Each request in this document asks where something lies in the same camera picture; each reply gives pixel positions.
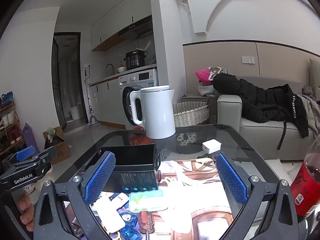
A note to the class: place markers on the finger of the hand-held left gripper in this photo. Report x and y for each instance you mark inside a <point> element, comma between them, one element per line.
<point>25,152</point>
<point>42,157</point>

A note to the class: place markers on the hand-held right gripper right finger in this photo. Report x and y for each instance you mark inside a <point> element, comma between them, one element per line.
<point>231,177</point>

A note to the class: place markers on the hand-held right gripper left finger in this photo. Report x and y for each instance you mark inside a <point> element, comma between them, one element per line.
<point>100,177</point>

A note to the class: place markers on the small white device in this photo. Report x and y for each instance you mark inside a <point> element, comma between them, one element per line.
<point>120,200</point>

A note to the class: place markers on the white power bank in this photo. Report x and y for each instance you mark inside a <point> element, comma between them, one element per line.
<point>110,215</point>

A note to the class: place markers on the black cardboard box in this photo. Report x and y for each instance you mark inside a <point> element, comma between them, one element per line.
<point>135,155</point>

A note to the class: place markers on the light green plastic case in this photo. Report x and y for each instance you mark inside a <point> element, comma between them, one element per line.
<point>148,200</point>

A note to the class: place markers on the person's left hand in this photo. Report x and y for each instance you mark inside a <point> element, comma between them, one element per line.
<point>26,207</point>

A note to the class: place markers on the purple rolled mat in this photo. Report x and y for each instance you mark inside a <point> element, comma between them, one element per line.
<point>30,137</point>

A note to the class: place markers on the brown cardboard box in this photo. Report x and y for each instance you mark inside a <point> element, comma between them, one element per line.
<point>61,150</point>

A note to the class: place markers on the wooden shoe rack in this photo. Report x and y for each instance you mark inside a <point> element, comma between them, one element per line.
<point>10,127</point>

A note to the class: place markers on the white charger adapter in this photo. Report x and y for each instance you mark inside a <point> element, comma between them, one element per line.
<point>211,146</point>

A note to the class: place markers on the printed desk mat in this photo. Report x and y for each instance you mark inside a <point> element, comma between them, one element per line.
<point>200,205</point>

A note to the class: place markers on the light grey sofa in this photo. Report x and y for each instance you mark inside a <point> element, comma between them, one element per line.
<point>260,132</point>

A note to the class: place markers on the white bucket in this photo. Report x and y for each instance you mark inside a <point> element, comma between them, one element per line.
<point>75,113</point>

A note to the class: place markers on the flat mop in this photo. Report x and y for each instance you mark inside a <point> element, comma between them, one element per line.
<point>92,121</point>

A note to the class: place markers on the woven laundry basket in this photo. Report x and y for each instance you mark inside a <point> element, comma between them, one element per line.
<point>191,113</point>

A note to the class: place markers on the white base cabinet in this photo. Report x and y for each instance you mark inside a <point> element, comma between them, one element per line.
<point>107,102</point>

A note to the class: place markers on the red label soda bottle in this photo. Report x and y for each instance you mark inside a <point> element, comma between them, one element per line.
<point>307,180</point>

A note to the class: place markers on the black puffer jacket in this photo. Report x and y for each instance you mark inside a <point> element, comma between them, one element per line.
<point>257,100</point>

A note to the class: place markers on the white electric kettle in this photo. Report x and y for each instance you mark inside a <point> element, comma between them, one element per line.
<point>157,112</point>

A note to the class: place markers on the grey garment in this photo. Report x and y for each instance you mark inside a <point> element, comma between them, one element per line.
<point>310,110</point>

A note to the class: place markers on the pink hat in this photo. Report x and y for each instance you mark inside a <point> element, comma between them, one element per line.
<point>203,76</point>

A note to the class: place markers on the white patterned mask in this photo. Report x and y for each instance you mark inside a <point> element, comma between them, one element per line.
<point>218,71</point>

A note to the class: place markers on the white washing machine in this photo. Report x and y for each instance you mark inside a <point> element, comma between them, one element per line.
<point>147,80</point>

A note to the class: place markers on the white bowl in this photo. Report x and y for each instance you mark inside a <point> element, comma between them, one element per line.
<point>122,69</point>

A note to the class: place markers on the kitchen faucet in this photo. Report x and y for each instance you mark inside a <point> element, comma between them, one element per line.
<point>110,66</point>

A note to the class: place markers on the black pressure cooker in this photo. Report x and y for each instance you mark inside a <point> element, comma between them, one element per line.
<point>135,60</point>

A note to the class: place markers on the range hood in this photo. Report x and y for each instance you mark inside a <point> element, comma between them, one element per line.
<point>138,27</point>

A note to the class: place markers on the dark door frame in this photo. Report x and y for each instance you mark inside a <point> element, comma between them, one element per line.
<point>55,85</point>

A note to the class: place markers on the white light switch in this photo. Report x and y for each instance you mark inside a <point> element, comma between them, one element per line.
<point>248,59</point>

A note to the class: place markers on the white wall cabinets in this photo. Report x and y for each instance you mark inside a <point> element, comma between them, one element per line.
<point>112,22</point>

